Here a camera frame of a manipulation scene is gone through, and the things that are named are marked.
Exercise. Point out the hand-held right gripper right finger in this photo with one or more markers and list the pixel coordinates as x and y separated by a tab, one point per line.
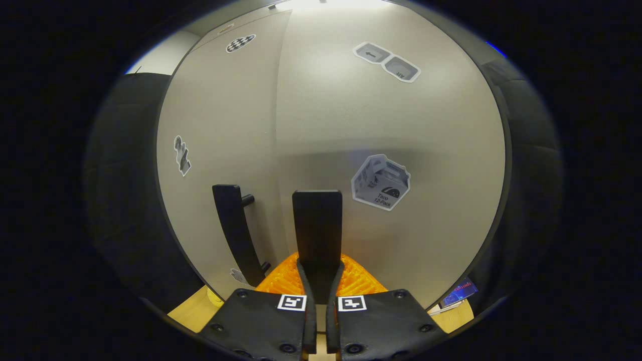
332	326

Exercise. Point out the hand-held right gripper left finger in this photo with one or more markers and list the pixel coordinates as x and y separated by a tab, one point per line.
311	326

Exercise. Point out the beige shoe cabinet door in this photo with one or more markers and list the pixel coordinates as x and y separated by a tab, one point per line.
215	100
426	125

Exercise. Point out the beige cabinet drawer front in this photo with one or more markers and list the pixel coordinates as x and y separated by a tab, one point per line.
251	17

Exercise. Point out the yellow plush toy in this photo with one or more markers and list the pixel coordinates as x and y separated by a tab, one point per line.
215	299

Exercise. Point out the white book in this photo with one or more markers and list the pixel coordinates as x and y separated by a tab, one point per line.
444	309

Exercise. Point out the blue book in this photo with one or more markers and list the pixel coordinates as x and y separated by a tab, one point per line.
460	292

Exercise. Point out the black backdrop cloth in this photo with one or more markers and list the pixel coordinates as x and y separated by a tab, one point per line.
536	175
125	200

